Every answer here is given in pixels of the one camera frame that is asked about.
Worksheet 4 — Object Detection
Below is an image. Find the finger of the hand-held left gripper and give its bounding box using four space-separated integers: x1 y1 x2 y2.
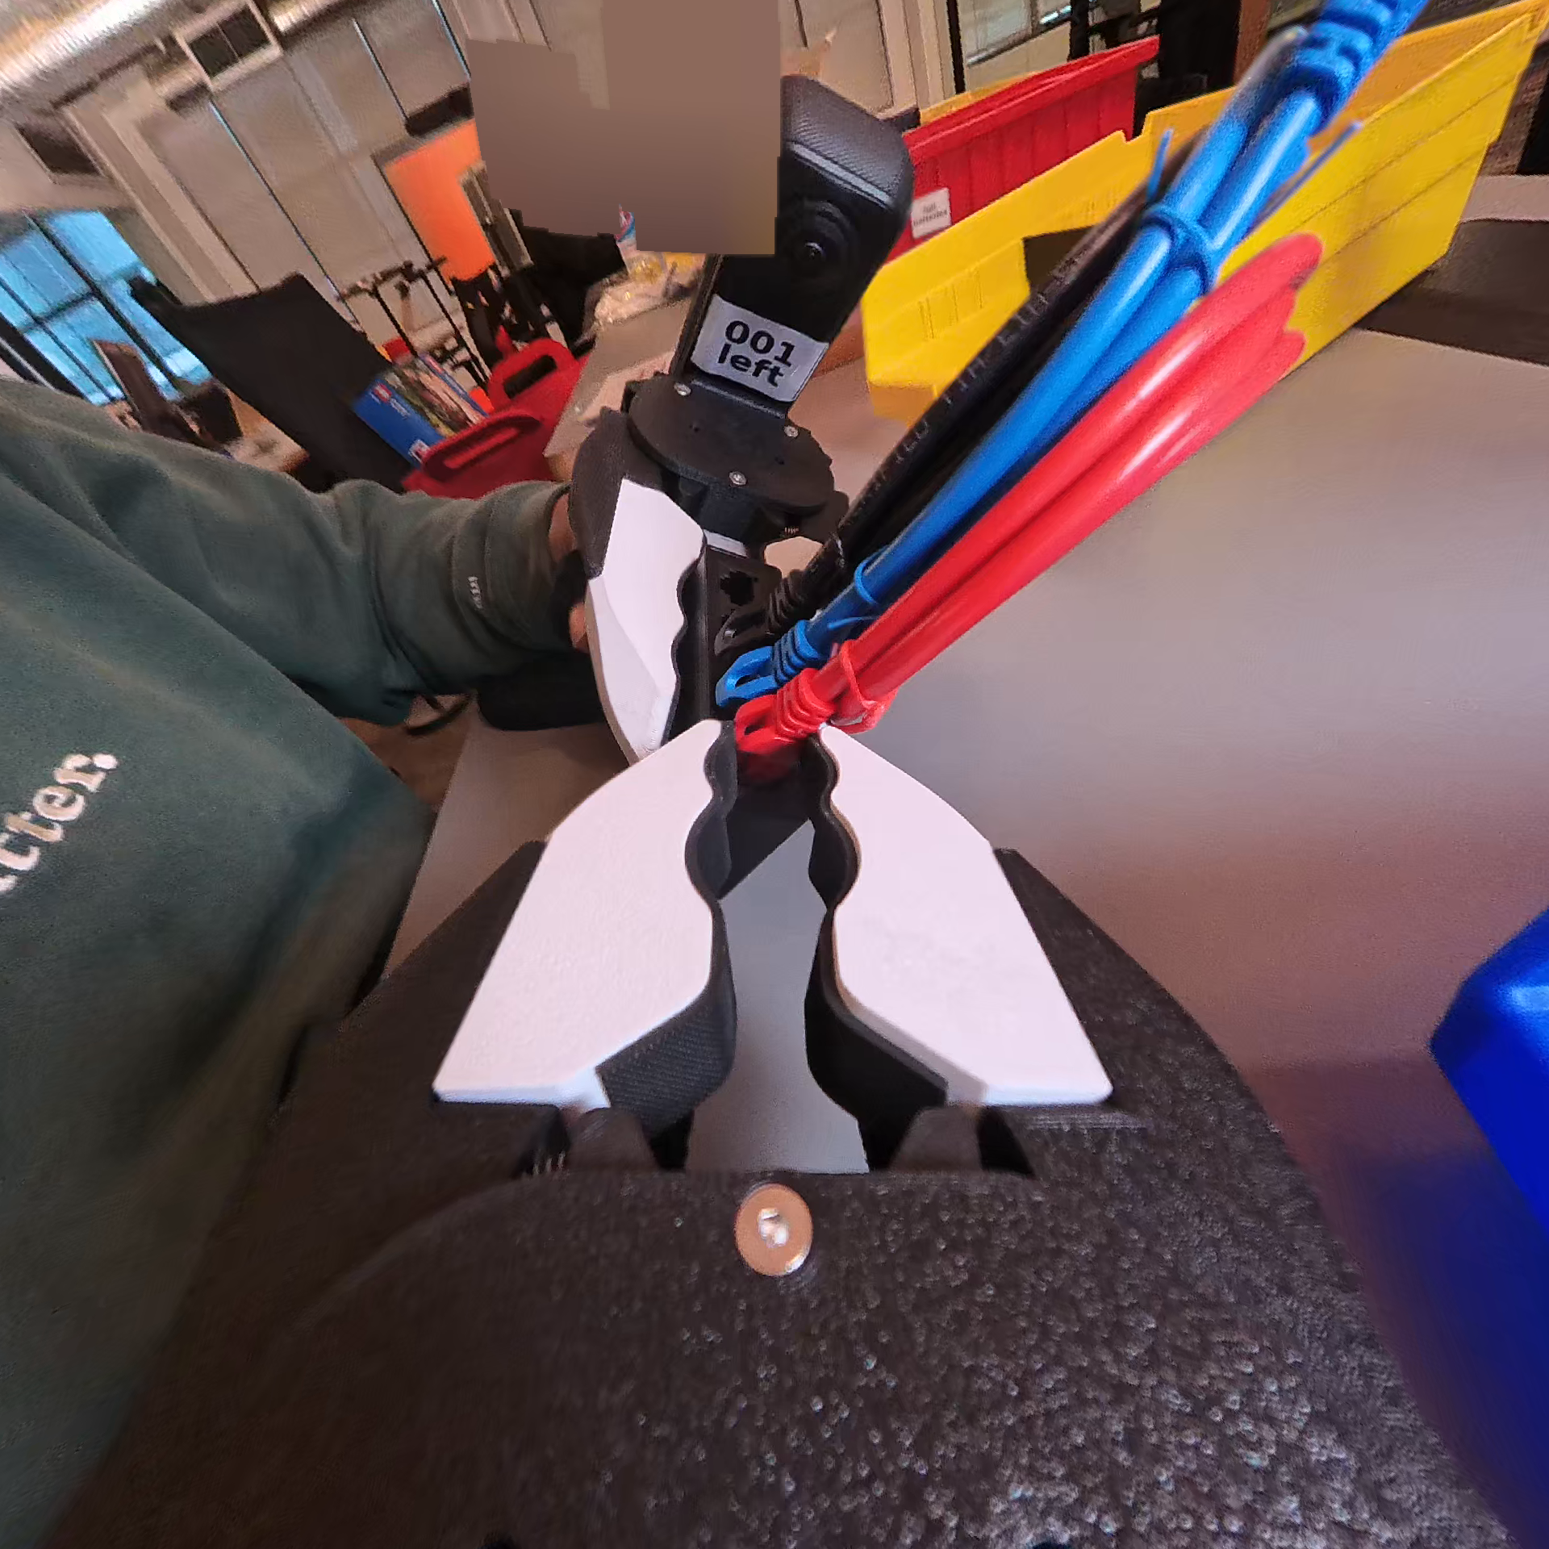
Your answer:
586 478 729 764

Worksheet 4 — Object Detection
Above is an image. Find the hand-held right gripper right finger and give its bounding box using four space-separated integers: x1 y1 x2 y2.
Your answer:
803 729 1115 1140

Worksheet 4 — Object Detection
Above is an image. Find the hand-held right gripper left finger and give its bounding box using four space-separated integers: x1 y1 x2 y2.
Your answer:
433 720 739 1133

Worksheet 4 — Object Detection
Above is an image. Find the black ethernet coupler port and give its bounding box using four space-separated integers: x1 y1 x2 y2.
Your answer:
704 543 781 685

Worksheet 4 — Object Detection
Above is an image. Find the black ethernet cable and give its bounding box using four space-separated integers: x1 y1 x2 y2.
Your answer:
759 156 1211 633

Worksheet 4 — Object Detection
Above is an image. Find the blue ethernet cable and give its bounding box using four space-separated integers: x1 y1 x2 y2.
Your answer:
713 0 1432 711

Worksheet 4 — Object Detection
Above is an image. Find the red ethernet cable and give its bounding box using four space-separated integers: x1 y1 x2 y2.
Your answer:
729 231 1327 792

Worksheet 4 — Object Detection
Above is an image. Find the blue plastic bin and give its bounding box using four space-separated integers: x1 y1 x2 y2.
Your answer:
1426 906 1549 1549

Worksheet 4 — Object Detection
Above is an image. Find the person's left forearm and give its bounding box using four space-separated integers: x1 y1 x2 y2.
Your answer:
270 478 582 729

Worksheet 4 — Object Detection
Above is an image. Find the person's left hand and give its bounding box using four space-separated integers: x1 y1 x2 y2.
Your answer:
547 484 600 659

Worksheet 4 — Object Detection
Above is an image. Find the red tool bag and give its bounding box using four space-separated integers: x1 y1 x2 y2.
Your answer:
401 412 573 500
480 340 589 421

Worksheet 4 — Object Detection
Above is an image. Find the yellow plastic bin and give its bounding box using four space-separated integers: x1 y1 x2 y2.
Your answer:
864 122 1178 428
1143 10 1549 373

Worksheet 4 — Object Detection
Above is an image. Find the blue printed box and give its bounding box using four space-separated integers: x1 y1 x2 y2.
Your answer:
353 357 488 465

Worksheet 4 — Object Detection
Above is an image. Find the orange panel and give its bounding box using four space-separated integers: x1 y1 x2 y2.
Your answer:
381 119 499 283

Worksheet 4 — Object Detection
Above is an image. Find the red plastic bin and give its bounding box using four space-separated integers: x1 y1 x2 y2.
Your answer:
886 37 1163 264

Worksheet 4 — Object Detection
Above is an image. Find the person in green sweatshirt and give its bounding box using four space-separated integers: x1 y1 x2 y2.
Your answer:
0 380 438 1549

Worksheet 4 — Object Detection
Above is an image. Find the black chair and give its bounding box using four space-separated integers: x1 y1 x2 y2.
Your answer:
130 272 414 489

